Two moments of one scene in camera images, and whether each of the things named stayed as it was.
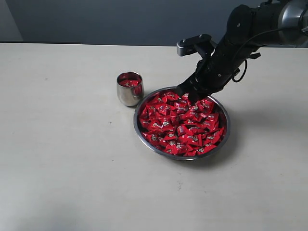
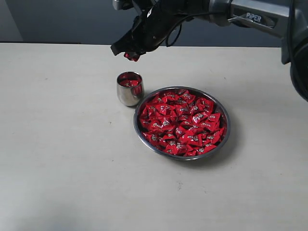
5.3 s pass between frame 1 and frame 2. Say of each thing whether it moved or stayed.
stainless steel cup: stayed
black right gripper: moved
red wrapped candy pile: stayed
